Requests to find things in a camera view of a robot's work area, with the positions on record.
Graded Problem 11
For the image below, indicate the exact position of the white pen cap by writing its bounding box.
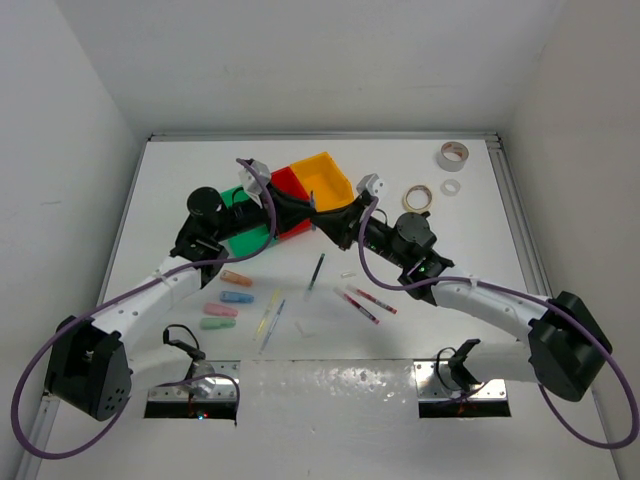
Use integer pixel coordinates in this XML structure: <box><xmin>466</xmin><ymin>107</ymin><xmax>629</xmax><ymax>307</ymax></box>
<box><xmin>294</xmin><ymin>322</ymin><xmax>315</xmax><ymax>338</ymax></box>

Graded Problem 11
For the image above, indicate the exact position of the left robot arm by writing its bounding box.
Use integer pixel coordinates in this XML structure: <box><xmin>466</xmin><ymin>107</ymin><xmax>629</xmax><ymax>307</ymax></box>
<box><xmin>45</xmin><ymin>187</ymin><xmax>271</xmax><ymax>421</ymax></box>

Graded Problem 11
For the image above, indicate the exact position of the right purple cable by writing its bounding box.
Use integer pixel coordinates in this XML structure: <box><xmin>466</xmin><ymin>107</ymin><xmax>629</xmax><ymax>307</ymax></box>
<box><xmin>358</xmin><ymin>194</ymin><xmax>640</xmax><ymax>449</ymax></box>

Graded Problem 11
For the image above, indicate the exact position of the yellow pen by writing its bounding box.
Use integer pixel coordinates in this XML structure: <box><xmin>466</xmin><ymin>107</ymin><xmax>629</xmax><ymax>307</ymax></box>
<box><xmin>252</xmin><ymin>288</ymin><xmax>281</xmax><ymax>341</ymax></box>

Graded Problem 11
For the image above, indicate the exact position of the small white tape roll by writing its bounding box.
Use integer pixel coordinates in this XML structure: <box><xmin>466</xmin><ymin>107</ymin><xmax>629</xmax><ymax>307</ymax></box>
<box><xmin>440</xmin><ymin>179</ymin><xmax>461</xmax><ymax>197</ymax></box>

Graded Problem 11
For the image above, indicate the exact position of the blue eraser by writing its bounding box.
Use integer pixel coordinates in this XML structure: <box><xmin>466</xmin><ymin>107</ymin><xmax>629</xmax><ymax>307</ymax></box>
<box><xmin>219</xmin><ymin>291</ymin><xmax>255</xmax><ymax>304</ymax></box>

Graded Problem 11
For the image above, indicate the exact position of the green plastic bin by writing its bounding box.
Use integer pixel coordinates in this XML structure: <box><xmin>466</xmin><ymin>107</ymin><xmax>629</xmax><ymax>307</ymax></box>
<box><xmin>221</xmin><ymin>186</ymin><xmax>269</xmax><ymax>257</ymax></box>

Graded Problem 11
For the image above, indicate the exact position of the orange eraser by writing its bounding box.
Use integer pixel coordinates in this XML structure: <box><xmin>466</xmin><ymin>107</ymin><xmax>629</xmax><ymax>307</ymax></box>
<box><xmin>220</xmin><ymin>270</ymin><xmax>253</xmax><ymax>287</ymax></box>

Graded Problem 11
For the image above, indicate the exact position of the green eraser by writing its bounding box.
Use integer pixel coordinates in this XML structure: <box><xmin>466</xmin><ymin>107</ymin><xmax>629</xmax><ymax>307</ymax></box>
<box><xmin>199</xmin><ymin>317</ymin><xmax>236</xmax><ymax>331</ymax></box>

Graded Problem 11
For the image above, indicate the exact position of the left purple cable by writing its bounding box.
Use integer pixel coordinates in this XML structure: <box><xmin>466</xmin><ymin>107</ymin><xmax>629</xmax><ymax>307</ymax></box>
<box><xmin>10</xmin><ymin>158</ymin><xmax>279</xmax><ymax>460</ymax></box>

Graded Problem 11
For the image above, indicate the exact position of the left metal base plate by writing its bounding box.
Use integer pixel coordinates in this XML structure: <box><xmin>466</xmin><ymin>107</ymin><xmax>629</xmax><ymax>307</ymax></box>
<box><xmin>147</xmin><ymin>361</ymin><xmax>240</xmax><ymax>403</ymax></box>

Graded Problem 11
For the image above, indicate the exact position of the red pen lower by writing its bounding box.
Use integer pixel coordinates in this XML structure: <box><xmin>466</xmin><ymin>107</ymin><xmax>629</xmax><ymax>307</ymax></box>
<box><xmin>333</xmin><ymin>288</ymin><xmax>380</xmax><ymax>324</ymax></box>

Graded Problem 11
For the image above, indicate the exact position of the red plastic bin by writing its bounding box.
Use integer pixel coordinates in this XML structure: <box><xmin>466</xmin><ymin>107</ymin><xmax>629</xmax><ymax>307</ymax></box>
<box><xmin>271</xmin><ymin>167</ymin><xmax>312</xmax><ymax>241</ymax></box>

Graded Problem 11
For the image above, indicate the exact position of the large white tape roll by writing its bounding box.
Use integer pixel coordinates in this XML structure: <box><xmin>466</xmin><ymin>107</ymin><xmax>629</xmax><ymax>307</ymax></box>
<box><xmin>436</xmin><ymin>141</ymin><xmax>469</xmax><ymax>173</ymax></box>

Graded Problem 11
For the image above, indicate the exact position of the red pen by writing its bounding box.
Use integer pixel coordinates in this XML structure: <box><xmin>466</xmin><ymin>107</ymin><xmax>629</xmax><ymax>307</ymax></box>
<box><xmin>347</xmin><ymin>285</ymin><xmax>398</xmax><ymax>314</ymax></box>
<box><xmin>333</xmin><ymin>288</ymin><xmax>380</xmax><ymax>324</ymax></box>

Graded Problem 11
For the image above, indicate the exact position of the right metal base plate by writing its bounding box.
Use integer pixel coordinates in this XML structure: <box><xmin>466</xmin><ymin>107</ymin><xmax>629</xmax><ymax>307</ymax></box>
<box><xmin>413</xmin><ymin>360</ymin><xmax>508</xmax><ymax>404</ymax></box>

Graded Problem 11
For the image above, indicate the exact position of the red pen upper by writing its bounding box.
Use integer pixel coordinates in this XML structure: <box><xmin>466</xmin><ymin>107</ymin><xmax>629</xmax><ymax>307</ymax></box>
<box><xmin>347</xmin><ymin>285</ymin><xmax>398</xmax><ymax>314</ymax></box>

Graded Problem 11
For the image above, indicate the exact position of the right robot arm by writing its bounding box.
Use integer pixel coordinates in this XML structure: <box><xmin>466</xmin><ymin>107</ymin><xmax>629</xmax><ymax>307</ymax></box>
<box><xmin>311</xmin><ymin>194</ymin><xmax>612</xmax><ymax>402</ymax></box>

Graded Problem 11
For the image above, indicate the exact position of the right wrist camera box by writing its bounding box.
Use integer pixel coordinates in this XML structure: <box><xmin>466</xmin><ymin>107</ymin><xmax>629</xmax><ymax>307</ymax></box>
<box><xmin>356</xmin><ymin>173</ymin><xmax>389</xmax><ymax>200</ymax></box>

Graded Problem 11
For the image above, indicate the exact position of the yellow plastic bin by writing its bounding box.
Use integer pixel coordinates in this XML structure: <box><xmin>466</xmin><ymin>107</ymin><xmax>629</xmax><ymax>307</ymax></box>
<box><xmin>290</xmin><ymin>152</ymin><xmax>354</xmax><ymax>212</ymax></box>

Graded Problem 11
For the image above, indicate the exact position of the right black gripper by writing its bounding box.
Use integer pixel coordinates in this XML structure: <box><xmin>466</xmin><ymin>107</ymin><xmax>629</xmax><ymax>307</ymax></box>
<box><xmin>312</xmin><ymin>196</ymin><xmax>409</xmax><ymax>269</ymax></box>

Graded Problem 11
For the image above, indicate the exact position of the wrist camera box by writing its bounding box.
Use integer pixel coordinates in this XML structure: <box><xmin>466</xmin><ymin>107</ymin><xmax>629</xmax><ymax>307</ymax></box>
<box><xmin>356</xmin><ymin>173</ymin><xmax>389</xmax><ymax>200</ymax></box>
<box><xmin>239</xmin><ymin>159</ymin><xmax>271</xmax><ymax>206</ymax></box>

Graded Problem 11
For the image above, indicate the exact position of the metal base plate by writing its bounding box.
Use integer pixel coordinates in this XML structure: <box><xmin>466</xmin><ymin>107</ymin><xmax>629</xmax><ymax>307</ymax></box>
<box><xmin>413</xmin><ymin>360</ymin><xmax>508</xmax><ymax>404</ymax></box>
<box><xmin>147</xmin><ymin>361</ymin><xmax>240</xmax><ymax>403</ymax></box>

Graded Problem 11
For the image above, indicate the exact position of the blue pen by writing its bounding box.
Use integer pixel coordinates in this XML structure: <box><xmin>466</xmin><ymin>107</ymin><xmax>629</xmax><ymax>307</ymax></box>
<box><xmin>259</xmin><ymin>299</ymin><xmax>286</xmax><ymax>355</ymax></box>

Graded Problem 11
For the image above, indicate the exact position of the purple cable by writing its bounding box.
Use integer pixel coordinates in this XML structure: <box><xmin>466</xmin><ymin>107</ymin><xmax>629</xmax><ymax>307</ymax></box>
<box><xmin>10</xmin><ymin>158</ymin><xmax>279</xmax><ymax>460</ymax></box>
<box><xmin>358</xmin><ymin>194</ymin><xmax>640</xmax><ymax>449</ymax></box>

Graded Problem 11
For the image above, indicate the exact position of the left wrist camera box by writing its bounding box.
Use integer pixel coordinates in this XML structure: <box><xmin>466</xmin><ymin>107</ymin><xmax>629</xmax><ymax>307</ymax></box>
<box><xmin>239</xmin><ymin>159</ymin><xmax>271</xmax><ymax>206</ymax></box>

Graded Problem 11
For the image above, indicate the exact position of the pink eraser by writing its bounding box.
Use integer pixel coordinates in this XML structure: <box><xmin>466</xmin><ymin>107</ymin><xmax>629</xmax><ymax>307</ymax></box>
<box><xmin>203</xmin><ymin>303</ymin><xmax>238</xmax><ymax>318</ymax></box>

